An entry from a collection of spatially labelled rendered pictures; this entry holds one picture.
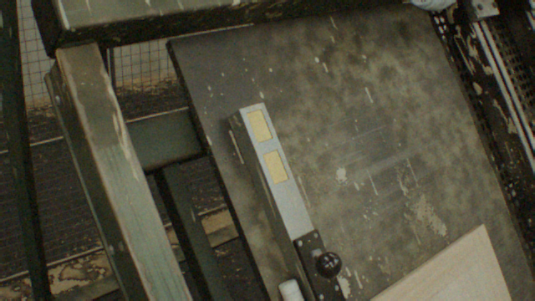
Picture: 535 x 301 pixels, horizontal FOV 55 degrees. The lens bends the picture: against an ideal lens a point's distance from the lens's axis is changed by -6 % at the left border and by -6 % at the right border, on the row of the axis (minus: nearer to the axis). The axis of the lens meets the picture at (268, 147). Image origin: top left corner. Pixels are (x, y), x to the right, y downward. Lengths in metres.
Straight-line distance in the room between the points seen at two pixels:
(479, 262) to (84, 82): 0.87
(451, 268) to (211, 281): 0.50
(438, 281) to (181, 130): 0.57
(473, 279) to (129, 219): 0.74
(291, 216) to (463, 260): 0.45
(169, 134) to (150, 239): 0.21
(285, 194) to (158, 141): 0.22
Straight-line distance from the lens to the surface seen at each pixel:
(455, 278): 1.14
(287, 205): 0.85
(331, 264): 0.73
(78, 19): 0.74
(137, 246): 0.72
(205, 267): 0.87
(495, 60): 1.39
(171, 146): 0.86
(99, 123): 0.74
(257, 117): 0.86
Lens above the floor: 1.98
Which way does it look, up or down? 27 degrees down
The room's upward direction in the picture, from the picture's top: 3 degrees clockwise
